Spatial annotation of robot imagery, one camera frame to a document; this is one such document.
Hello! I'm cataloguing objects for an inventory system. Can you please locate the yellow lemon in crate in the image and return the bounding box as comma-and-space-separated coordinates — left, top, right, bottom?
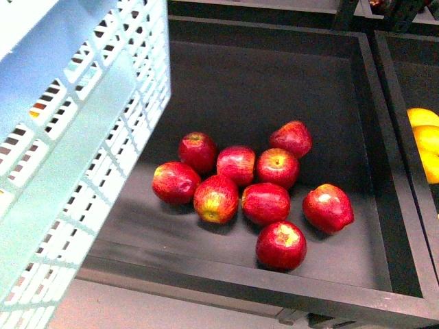
413, 125, 439, 154
407, 108, 439, 128
419, 149, 439, 184

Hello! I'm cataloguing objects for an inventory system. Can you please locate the black apple crate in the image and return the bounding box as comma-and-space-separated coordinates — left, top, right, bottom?
78, 16, 438, 328

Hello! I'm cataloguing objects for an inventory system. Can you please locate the black lemon crate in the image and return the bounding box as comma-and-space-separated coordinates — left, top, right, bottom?
372, 31, 438, 270

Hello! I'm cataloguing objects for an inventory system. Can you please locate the red apple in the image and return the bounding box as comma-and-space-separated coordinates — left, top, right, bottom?
241, 182, 291, 226
302, 183, 355, 234
216, 145, 256, 187
256, 148, 300, 190
178, 132, 217, 174
193, 175, 239, 224
152, 161, 202, 206
269, 121, 313, 159
255, 221, 307, 270

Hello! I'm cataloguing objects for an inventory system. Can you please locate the light blue plastic basket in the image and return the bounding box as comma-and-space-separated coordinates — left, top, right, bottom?
1, 1, 171, 328

